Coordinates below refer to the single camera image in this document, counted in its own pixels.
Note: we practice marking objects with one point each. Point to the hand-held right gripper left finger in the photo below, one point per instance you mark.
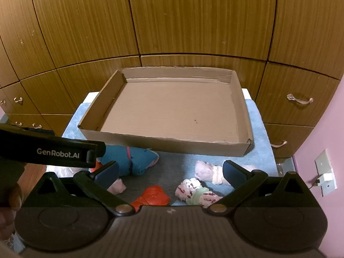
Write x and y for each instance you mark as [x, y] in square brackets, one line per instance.
[108, 170]

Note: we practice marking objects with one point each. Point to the person's left hand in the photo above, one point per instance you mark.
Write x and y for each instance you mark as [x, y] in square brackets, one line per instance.
[14, 197]

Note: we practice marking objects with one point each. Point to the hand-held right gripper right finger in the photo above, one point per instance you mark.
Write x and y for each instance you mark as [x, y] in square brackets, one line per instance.
[233, 173]

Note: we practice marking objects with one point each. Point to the white plug adapter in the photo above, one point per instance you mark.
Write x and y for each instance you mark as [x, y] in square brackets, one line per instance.
[325, 178]

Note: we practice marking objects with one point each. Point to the orange cloth bundle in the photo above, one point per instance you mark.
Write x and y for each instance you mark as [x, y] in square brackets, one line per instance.
[151, 196]

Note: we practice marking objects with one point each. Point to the pink fluffy bundle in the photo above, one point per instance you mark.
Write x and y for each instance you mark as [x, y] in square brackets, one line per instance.
[118, 187]

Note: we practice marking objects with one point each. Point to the clear plastic bundle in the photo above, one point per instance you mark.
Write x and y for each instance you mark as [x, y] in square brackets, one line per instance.
[65, 171]

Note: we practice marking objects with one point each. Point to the shallow cardboard box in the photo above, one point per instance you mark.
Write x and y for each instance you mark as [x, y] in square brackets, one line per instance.
[172, 107]

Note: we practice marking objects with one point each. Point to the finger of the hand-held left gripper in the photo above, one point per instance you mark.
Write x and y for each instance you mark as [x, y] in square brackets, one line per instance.
[98, 150]

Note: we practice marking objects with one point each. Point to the light pink fuzzy bundle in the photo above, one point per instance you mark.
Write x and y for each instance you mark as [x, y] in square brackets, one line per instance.
[207, 170]

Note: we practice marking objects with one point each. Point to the wall socket plate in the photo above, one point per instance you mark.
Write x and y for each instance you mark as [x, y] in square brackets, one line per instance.
[322, 161]

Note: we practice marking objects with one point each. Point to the blue towel mat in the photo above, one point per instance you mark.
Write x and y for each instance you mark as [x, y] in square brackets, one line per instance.
[172, 168]

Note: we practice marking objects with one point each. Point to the wooden wardrobe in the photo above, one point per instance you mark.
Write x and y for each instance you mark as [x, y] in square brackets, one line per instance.
[188, 18]

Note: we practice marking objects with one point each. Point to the teal knit cloth bundle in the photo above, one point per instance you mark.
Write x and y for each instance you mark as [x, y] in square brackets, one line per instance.
[137, 161]

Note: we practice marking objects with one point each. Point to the orange-red plastic bundle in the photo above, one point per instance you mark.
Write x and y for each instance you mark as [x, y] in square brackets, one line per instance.
[94, 169]

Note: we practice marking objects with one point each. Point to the white maroon mint bundle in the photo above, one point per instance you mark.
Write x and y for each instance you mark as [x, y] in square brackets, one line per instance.
[188, 189]

